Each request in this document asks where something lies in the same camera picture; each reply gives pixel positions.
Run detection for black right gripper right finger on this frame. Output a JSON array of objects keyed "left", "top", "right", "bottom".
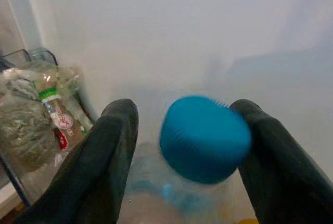
[{"left": 229, "top": 98, "right": 333, "bottom": 224}]

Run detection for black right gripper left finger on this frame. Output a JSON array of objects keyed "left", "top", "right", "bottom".
[{"left": 15, "top": 98, "right": 139, "bottom": 224}]

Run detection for clear bottle blue cap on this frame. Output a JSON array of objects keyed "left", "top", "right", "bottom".
[{"left": 122, "top": 94, "right": 258, "bottom": 224}]

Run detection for clear plastic fridge bin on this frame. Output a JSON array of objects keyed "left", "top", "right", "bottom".
[{"left": 0, "top": 48, "right": 94, "bottom": 208}]

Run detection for packaged food red white label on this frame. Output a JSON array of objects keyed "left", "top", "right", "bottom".
[{"left": 33, "top": 71, "right": 93, "bottom": 167}]

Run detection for bagged green vegetables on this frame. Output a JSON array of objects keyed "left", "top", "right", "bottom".
[{"left": 0, "top": 61, "right": 86, "bottom": 172}]

